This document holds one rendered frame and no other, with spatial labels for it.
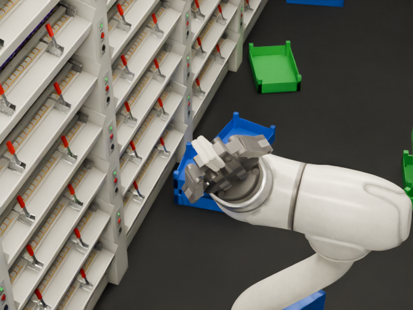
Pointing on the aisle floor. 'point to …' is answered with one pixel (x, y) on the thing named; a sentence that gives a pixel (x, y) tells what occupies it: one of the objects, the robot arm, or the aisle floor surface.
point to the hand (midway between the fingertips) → (208, 154)
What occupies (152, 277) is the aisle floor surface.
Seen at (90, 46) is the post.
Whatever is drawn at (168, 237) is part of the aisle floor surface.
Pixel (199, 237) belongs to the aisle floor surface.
